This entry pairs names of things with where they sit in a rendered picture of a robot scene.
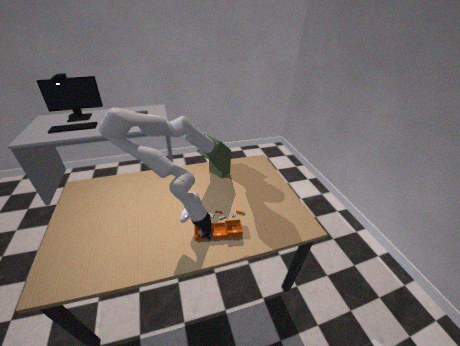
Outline orange open-top bins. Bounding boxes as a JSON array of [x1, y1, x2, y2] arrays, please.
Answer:
[[194, 219, 243, 241]]

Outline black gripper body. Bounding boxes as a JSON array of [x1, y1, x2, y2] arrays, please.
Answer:
[[192, 212, 209, 231]]

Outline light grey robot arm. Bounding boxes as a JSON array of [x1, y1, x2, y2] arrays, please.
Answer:
[[99, 108, 214, 223]]

